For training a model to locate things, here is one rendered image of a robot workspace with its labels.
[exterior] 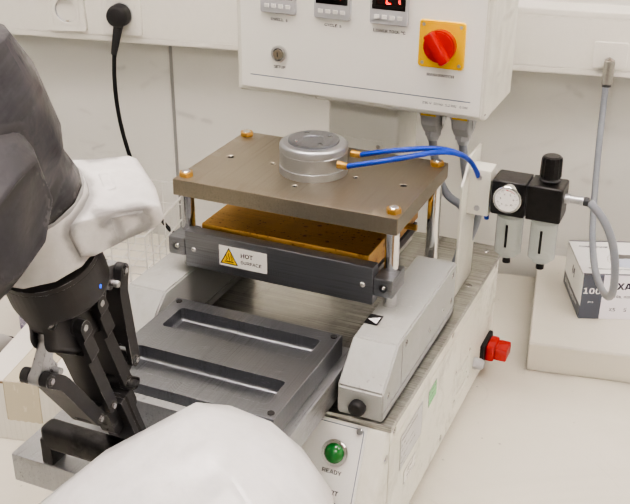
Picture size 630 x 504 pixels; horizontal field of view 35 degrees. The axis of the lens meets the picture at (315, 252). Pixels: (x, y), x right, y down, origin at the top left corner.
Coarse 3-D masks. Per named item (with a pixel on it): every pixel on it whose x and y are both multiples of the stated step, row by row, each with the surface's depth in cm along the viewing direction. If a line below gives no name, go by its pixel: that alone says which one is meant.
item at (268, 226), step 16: (224, 208) 118; (240, 208) 118; (208, 224) 114; (224, 224) 114; (240, 224) 114; (256, 224) 114; (272, 224) 114; (288, 224) 114; (304, 224) 114; (320, 224) 114; (416, 224) 121; (272, 240) 111; (288, 240) 110; (304, 240) 110; (320, 240) 110; (336, 240) 110; (352, 240) 110; (368, 240) 110; (384, 240) 111; (400, 240) 117; (352, 256) 107; (368, 256) 107
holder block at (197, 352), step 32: (160, 320) 107; (192, 320) 109; (224, 320) 107; (256, 320) 107; (160, 352) 101; (192, 352) 101; (224, 352) 101; (256, 352) 101; (288, 352) 104; (320, 352) 101; (160, 384) 96; (192, 384) 98; (224, 384) 98; (256, 384) 98; (288, 384) 96; (288, 416) 94
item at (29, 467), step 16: (336, 368) 103; (320, 384) 100; (336, 384) 102; (144, 400) 91; (160, 400) 91; (320, 400) 98; (64, 416) 95; (144, 416) 91; (160, 416) 90; (304, 416) 95; (320, 416) 99; (288, 432) 93; (304, 432) 96; (32, 448) 91; (16, 464) 90; (32, 464) 89; (48, 464) 89; (64, 464) 89; (80, 464) 89; (32, 480) 90; (48, 480) 89; (64, 480) 88
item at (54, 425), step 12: (60, 420) 88; (48, 432) 87; (60, 432) 86; (72, 432) 86; (84, 432) 86; (96, 432) 86; (48, 444) 87; (60, 444) 87; (72, 444) 86; (84, 444) 85; (96, 444) 85; (108, 444) 85; (48, 456) 88; (60, 456) 89; (84, 456) 86; (96, 456) 85
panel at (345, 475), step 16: (320, 432) 103; (336, 432) 102; (352, 432) 102; (304, 448) 104; (320, 448) 103; (352, 448) 102; (320, 464) 103; (336, 464) 102; (352, 464) 102; (336, 480) 102; (352, 480) 102; (336, 496) 102; (352, 496) 102
